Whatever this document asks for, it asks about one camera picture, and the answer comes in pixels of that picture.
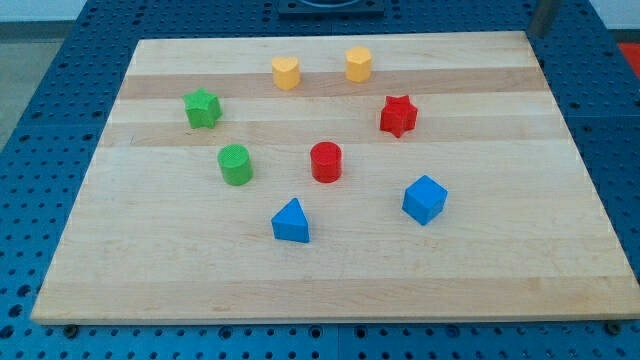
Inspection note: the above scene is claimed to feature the blue triangle block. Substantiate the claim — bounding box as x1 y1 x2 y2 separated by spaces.
271 198 310 243

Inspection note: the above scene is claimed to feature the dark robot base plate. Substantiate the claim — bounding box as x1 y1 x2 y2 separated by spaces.
274 0 385 17

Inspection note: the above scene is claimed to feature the yellow heart block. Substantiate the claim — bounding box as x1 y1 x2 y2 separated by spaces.
271 57 301 91

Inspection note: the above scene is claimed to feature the wooden board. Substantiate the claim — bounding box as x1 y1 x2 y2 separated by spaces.
31 31 639 325

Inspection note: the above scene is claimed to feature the red cylinder block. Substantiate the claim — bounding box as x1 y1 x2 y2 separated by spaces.
310 141 342 183

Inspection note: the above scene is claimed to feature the grey metal pole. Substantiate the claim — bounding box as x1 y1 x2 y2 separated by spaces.
526 0 563 38

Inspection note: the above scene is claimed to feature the green star block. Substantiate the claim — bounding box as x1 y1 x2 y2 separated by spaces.
182 88 223 129

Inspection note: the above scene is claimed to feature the green cylinder block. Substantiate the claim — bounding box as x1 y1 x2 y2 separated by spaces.
217 144 253 186

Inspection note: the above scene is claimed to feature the blue cube block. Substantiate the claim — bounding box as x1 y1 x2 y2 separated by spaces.
402 175 448 226

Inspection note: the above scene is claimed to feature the yellow hexagon block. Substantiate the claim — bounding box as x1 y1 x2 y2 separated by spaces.
345 46 372 83

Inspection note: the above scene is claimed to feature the red star block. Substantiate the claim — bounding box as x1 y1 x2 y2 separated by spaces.
379 95 418 138

